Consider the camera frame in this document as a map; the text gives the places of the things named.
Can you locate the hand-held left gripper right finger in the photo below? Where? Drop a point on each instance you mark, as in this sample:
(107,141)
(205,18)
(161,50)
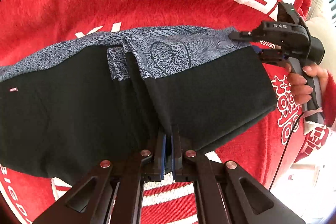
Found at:
(175,158)

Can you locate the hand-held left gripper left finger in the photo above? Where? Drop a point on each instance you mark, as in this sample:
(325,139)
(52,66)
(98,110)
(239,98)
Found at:
(162,161)

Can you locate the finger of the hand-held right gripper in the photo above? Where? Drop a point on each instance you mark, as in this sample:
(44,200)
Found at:
(271,55)
(244,35)

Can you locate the black pants with blue-grey trim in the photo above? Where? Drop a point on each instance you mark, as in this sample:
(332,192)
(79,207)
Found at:
(78,108)

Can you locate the person's right hand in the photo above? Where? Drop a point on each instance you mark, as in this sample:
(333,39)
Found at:
(300,87)

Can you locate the beige cushion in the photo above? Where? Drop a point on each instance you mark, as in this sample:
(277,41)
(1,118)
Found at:
(319,6)

